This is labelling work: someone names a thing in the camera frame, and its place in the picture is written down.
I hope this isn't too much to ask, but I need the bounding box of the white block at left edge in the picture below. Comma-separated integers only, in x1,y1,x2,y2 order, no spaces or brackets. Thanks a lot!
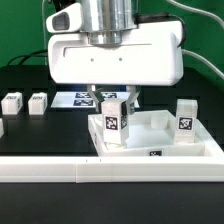
0,118,4,139

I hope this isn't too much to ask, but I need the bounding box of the white thin cable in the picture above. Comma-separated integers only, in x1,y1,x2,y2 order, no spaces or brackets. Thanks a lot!
41,0,50,66

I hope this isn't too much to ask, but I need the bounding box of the white marker plate with tags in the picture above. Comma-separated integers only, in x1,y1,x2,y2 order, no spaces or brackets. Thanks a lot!
51,92,130,108

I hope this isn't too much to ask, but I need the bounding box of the white square table top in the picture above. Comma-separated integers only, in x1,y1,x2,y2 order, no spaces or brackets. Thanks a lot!
88,110,224,158

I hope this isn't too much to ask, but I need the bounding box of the white L-shaped obstacle fence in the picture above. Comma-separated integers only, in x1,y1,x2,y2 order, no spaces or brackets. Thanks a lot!
0,118,224,184

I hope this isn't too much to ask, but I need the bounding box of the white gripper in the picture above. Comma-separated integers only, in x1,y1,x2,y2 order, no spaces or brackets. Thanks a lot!
46,2,184,115

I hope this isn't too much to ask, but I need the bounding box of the black cable bundle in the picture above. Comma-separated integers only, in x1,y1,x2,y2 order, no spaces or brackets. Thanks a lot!
7,49,49,67

